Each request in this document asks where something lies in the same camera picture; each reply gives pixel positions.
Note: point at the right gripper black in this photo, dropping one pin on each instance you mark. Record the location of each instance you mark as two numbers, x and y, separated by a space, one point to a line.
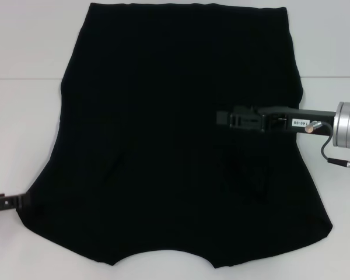
294 121

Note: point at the black shirt with white print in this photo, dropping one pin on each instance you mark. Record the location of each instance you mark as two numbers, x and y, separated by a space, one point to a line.
148 131

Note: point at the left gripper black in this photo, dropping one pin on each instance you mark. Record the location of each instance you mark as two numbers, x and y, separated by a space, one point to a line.
1 203

